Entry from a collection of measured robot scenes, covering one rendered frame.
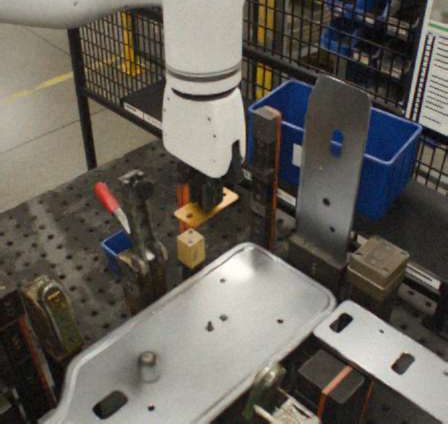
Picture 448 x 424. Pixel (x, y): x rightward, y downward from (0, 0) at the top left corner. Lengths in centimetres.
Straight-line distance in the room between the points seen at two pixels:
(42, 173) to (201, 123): 245
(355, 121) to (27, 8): 50
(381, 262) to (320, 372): 21
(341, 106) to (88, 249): 86
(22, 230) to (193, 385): 89
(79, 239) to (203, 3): 108
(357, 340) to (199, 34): 56
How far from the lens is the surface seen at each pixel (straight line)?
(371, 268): 100
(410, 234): 112
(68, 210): 169
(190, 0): 60
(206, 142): 68
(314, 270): 111
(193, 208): 78
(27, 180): 306
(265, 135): 109
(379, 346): 97
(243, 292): 101
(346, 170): 97
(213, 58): 63
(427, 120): 119
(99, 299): 143
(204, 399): 89
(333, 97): 92
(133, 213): 92
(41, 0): 66
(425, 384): 94
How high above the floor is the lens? 175
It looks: 38 degrees down
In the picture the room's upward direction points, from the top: straight up
